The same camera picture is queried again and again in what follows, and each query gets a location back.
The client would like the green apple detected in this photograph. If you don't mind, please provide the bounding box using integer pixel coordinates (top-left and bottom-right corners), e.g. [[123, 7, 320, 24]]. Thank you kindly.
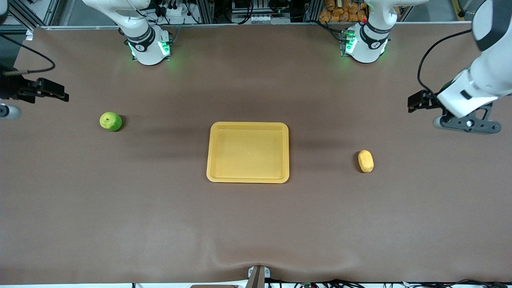
[[99, 112, 123, 132]]

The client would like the metal table edge bracket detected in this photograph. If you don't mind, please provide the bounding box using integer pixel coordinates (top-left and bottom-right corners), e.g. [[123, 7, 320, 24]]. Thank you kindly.
[[247, 265, 271, 288]]

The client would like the aluminium table edge rail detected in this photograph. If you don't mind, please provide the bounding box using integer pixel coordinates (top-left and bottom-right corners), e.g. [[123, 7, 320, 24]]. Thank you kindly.
[[40, 22, 472, 32]]

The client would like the yellow plastic tray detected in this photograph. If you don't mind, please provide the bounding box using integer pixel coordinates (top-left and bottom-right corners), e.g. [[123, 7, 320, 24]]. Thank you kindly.
[[206, 122, 290, 184]]

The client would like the brown table cover mat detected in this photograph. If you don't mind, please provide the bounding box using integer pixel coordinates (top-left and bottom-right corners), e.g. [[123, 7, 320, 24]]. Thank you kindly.
[[0, 24, 512, 284]]

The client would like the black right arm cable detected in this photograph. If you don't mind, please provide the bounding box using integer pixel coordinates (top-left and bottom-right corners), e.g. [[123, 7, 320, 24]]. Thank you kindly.
[[0, 34, 56, 75]]

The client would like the yellow potato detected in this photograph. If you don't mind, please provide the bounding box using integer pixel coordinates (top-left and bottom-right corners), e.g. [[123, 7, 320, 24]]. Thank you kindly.
[[358, 150, 374, 173]]

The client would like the aluminium frame extrusion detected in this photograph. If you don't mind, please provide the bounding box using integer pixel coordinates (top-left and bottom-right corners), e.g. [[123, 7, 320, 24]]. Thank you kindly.
[[8, 0, 64, 29]]

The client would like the black left camera mount bracket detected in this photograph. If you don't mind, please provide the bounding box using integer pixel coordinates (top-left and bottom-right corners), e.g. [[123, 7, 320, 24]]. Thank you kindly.
[[440, 103, 502, 134]]

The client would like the white power strip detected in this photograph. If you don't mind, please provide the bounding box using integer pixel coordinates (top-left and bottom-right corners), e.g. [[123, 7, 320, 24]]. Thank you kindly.
[[158, 3, 185, 18]]

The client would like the orange snack bag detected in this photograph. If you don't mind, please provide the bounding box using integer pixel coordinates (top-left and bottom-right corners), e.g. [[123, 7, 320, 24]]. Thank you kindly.
[[319, 0, 368, 23]]

